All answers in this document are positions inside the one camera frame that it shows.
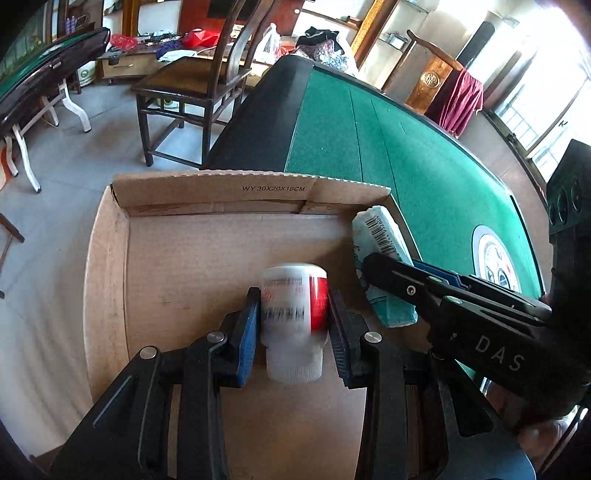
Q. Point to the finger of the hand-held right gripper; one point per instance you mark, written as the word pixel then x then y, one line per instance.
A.
pixel 438 272
pixel 397 281

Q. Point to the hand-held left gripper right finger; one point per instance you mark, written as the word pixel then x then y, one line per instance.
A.
pixel 339 341

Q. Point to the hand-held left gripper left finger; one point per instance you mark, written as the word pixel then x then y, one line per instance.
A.
pixel 247 332

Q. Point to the white bottle with red label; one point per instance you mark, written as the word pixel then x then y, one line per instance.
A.
pixel 286 332

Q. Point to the white and teal tissue pack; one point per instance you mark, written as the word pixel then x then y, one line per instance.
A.
pixel 383 230

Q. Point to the cardboard box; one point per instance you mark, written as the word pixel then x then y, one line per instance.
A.
pixel 184 267

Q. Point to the person's right hand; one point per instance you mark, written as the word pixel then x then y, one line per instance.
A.
pixel 535 436

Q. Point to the green felt mahjong table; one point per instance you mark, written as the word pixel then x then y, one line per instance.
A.
pixel 415 152

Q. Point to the dark red cloth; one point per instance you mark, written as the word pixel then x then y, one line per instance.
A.
pixel 459 101

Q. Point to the window with metal grille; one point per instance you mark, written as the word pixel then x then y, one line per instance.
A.
pixel 535 124

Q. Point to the carved light wooden chair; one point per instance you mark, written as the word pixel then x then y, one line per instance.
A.
pixel 438 78

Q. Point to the patterned fabric bag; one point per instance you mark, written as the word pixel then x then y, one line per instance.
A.
pixel 337 57

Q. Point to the tall black tower appliance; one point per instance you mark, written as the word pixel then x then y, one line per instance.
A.
pixel 480 44

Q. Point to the black cloth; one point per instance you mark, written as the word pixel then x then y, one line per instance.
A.
pixel 316 36

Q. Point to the dark wooden chair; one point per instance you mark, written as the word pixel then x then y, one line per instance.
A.
pixel 184 78

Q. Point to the white plastic bag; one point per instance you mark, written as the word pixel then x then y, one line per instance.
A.
pixel 268 44

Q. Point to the low wooden cabinet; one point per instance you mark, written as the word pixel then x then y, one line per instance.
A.
pixel 134 62

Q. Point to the red plastic bag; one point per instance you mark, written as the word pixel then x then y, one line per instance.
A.
pixel 123 42
pixel 201 38

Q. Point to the dark folding mahjong table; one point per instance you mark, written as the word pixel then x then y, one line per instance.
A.
pixel 41 69

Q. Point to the wooden wall shelf unit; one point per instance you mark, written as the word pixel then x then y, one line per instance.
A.
pixel 369 27

